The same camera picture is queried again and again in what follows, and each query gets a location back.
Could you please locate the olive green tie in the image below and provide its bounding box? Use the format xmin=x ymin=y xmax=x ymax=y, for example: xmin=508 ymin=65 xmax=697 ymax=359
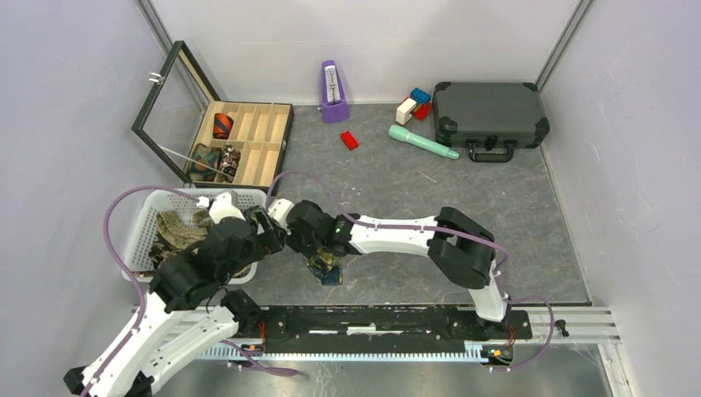
xmin=156 ymin=210 xmax=214 ymax=250

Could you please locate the red toy block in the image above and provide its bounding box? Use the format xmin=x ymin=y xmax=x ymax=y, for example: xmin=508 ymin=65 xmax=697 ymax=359
xmin=412 ymin=103 xmax=432 ymax=121

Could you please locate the teal patterned rolled tie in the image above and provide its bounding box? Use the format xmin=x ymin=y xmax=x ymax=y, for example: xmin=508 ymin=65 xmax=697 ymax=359
xmin=188 ymin=143 xmax=221 ymax=182

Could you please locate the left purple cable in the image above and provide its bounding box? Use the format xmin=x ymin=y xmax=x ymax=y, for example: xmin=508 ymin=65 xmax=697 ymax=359
xmin=79 ymin=184 xmax=299 ymax=397

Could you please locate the navy yellow floral tie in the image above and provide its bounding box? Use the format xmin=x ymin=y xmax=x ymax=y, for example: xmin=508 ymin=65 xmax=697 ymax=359
xmin=305 ymin=249 xmax=343 ymax=286

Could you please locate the white toy block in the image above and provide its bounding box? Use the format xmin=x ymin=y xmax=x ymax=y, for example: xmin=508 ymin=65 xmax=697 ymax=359
xmin=395 ymin=97 xmax=418 ymax=126

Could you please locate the blue toy brick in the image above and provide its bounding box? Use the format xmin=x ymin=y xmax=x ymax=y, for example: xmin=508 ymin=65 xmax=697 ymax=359
xmin=410 ymin=88 xmax=432 ymax=104

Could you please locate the white plastic basket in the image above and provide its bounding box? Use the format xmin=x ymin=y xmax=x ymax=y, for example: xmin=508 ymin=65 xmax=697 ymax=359
xmin=123 ymin=188 xmax=266 ymax=285

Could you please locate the purple metronome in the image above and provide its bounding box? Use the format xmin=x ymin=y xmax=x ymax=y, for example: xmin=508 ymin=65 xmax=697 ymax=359
xmin=320 ymin=60 xmax=350 ymax=123

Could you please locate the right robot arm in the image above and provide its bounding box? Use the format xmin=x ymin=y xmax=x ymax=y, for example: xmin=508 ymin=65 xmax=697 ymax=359
xmin=268 ymin=199 xmax=511 ymax=337

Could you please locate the mint green flashlight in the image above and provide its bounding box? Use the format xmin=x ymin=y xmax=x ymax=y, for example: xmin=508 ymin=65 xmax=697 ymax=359
xmin=389 ymin=125 xmax=460 ymax=160

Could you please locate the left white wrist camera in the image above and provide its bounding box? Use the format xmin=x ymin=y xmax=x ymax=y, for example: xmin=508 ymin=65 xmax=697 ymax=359
xmin=196 ymin=191 xmax=246 ymax=224

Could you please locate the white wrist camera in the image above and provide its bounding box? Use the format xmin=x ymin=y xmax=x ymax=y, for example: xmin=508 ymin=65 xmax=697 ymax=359
xmin=196 ymin=191 xmax=246 ymax=224
xmin=267 ymin=198 xmax=294 ymax=230

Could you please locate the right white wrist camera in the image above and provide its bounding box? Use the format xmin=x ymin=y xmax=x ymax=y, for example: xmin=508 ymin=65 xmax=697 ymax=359
xmin=267 ymin=198 xmax=294 ymax=230

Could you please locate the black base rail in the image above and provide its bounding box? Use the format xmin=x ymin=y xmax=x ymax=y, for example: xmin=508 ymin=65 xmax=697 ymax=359
xmin=224 ymin=305 xmax=533 ymax=354

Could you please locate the orange navy rolled tie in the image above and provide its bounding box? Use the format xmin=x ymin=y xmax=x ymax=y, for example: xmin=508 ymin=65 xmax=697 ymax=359
xmin=212 ymin=112 xmax=235 ymax=140

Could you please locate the dark floral rolled tie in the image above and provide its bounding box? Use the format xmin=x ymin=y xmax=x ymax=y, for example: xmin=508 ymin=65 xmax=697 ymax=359
xmin=218 ymin=145 xmax=241 ymax=183

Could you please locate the red toy brick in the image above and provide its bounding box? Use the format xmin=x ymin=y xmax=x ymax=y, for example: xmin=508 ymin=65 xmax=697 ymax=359
xmin=340 ymin=131 xmax=359 ymax=151

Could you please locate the dark grey carrying case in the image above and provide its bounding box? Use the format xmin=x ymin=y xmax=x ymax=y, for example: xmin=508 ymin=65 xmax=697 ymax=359
xmin=432 ymin=81 xmax=551 ymax=163

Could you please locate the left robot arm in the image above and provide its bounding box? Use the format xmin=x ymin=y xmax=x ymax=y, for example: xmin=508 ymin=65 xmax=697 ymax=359
xmin=64 ymin=207 xmax=287 ymax=396

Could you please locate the wooden tie organizer box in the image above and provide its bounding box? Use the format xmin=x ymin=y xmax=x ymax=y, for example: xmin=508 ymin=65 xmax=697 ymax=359
xmin=131 ymin=41 xmax=294 ymax=192

